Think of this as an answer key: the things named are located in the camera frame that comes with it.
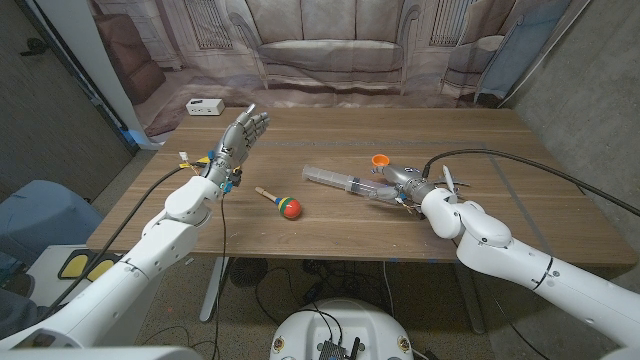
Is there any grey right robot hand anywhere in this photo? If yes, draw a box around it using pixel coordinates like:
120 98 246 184
370 162 436 206

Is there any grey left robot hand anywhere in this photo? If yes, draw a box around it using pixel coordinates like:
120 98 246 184
199 103 272 189

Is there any large clear plastic syringe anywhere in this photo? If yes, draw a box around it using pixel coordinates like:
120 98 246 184
301 164 401 204

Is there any colourful wooden maraca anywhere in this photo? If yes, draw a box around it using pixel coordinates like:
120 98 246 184
254 186 303 221

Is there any white power strip box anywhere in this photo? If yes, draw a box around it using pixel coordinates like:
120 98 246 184
185 97 226 117

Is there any round black floor fan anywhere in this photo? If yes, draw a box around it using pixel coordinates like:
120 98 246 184
229 257 269 289

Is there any printed living room backdrop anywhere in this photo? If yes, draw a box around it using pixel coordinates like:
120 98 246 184
89 0 576 139

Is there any white table leg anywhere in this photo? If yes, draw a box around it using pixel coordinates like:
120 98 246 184
199 257 231 323
454 263 486 335

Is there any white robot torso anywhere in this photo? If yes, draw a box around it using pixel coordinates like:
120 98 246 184
269 298 415 360

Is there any black electronics module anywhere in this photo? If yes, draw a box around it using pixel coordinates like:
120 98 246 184
317 337 362 360

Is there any yellow black foot pedal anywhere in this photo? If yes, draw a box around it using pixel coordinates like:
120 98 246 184
57 249 121 282

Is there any blue padded seat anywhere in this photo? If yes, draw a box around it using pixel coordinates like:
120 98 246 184
0 179 104 271

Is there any white floor platform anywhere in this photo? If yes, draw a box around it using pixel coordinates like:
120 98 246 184
27 243 166 346

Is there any person in blue jeans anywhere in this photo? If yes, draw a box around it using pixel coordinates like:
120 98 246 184
0 272 39 341

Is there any thin black left hand cable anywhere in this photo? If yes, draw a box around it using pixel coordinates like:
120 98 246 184
209 192 229 360

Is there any white floor cable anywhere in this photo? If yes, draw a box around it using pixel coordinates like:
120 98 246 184
382 260 396 319

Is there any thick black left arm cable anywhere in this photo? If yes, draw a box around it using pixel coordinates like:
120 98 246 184
42 165 187 319

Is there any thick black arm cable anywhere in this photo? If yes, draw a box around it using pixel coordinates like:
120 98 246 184
42 165 187 319
422 148 640 219

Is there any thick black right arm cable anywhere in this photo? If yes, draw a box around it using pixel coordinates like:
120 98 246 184
422 148 640 219

